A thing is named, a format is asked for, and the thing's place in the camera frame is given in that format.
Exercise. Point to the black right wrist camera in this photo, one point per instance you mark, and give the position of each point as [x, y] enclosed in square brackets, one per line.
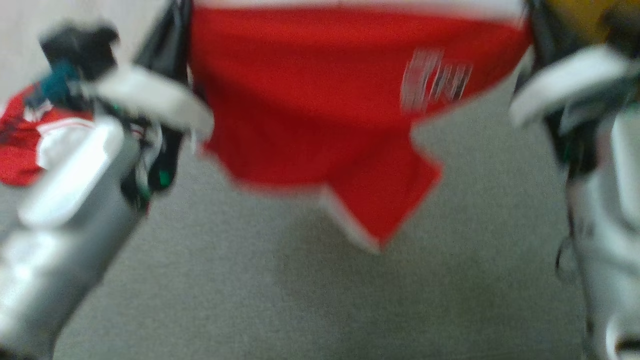
[625, 25]

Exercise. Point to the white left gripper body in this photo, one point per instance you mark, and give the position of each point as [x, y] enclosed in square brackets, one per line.
[150, 97]

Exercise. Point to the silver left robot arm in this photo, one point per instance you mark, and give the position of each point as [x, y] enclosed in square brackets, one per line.
[60, 240]

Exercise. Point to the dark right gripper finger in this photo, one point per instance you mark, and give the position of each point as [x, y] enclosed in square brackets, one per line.
[537, 30]

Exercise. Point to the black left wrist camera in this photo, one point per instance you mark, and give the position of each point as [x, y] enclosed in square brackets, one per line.
[85, 45]

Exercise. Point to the yellow fabric furniture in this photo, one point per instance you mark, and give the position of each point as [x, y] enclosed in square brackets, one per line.
[580, 20]

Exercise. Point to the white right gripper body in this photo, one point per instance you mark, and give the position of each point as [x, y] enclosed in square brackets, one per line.
[570, 80]

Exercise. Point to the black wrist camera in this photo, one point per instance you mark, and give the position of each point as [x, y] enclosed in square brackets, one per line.
[625, 25]
[85, 45]

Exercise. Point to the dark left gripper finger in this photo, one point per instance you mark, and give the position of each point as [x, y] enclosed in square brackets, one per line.
[182, 45]
[157, 47]

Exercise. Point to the red shorts white trim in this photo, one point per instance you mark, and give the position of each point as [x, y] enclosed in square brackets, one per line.
[310, 100]

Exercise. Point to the red white basketball jersey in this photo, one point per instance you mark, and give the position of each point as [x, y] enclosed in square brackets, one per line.
[20, 150]

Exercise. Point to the large grey sofa seat cushion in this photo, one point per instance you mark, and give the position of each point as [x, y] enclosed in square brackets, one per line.
[300, 300]

